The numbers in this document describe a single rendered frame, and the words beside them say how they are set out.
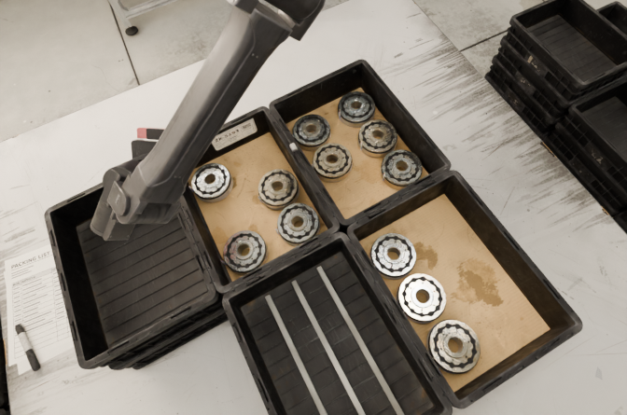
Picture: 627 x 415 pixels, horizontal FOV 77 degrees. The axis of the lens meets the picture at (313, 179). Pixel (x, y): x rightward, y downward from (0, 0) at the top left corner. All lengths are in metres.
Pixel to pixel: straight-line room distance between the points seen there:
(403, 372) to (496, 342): 0.21
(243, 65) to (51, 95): 2.41
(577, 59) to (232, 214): 1.49
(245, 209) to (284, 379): 0.41
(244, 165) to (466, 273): 0.62
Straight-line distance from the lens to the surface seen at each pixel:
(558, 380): 1.17
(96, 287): 1.13
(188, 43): 2.72
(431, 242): 1.00
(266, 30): 0.50
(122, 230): 0.73
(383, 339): 0.94
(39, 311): 1.35
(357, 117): 1.11
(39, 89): 2.95
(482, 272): 1.01
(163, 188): 0.60
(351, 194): 1.02
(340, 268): 0.96
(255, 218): 1.02
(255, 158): 1.10
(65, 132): 1.59
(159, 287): 1.05
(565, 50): 1.96
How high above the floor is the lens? 1.76
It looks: 63 degrees down
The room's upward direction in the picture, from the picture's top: 10 degrees counter-clockwise
